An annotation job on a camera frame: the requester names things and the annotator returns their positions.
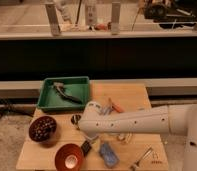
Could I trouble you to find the black eraser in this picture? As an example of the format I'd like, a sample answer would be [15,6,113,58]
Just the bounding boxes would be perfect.
[81,141,92,156]

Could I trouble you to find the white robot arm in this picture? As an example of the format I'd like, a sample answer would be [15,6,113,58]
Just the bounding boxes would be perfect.
[78,101,197,171]

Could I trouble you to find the dark brown speckled bowl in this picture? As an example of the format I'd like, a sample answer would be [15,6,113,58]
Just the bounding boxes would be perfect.
[29,116,57,142]

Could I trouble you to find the red bowl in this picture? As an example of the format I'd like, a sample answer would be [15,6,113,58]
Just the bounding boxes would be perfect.
[55,143,84,171]

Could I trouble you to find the light blue grey object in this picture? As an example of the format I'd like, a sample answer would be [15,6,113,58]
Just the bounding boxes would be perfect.
[102,105,112,115]

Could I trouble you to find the orange marker pen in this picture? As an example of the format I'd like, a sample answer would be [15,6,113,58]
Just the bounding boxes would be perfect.
[108,98,124,113]

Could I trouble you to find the grey tool in tray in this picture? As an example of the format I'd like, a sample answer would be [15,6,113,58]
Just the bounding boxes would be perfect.
[53,82,82,104]

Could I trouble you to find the green plastic tray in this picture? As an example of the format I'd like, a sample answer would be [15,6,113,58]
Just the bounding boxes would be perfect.
[37,76,90,112]

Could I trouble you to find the blue sponge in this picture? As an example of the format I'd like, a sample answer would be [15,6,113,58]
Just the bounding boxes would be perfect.
[99,142,119,168]

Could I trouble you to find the metal tongs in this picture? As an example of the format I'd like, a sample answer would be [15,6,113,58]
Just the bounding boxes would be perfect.
[130,147,153,171]

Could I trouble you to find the black machine in background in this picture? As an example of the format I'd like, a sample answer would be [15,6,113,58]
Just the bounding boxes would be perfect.
[143,0,197,29]

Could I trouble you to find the right grey metal post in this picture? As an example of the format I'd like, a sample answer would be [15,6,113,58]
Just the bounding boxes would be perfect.
[111,2,121,35]

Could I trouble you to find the grey metal post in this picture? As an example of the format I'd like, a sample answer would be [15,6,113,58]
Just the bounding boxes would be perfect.
[111,2,121,35]
[45,1,61,36]

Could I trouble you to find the left grey metal post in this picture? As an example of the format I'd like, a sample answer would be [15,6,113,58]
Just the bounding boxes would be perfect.
[45,1,61,36]

